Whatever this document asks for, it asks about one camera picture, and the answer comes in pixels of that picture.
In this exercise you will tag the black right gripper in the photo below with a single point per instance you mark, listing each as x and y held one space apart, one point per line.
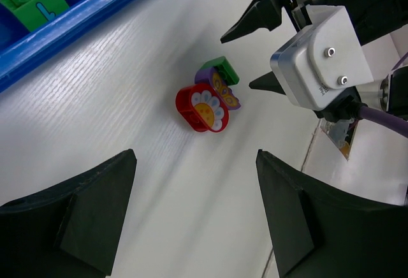
267 14

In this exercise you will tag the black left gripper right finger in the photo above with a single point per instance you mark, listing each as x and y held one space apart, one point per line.
320 231

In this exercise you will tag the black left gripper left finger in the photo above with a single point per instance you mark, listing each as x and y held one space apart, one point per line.
71 228

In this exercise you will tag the flower and butterfly lego assembly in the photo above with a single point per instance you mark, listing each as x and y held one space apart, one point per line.
205 105

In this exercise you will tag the green printed lego brick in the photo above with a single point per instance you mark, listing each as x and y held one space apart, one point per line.
35 13

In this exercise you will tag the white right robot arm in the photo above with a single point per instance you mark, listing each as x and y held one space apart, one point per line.
371 20

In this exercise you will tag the blue compartment tray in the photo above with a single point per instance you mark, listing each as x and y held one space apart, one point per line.
22 51

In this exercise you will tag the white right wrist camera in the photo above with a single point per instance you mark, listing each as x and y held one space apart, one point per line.
321 60

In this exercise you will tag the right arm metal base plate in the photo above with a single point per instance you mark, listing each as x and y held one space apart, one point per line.
341 134

